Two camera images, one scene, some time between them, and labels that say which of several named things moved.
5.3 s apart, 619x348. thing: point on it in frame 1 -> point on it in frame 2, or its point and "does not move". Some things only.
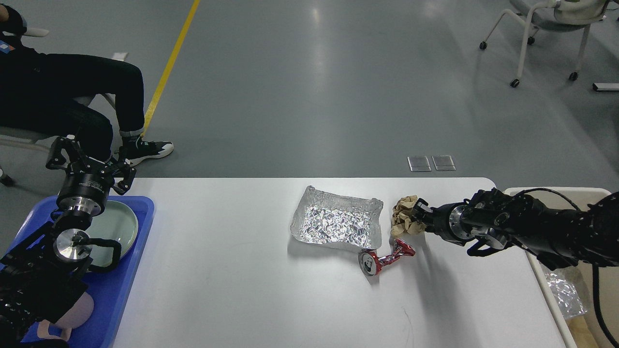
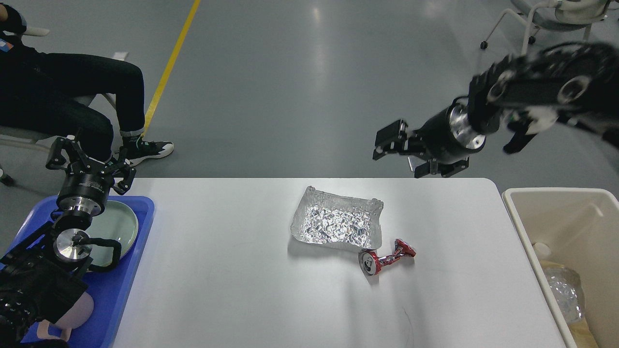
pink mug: [77, 315] does not move
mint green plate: [118, 222] does not move
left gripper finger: [76, 156] does not move
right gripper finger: [420, 210] -> [394, 138]
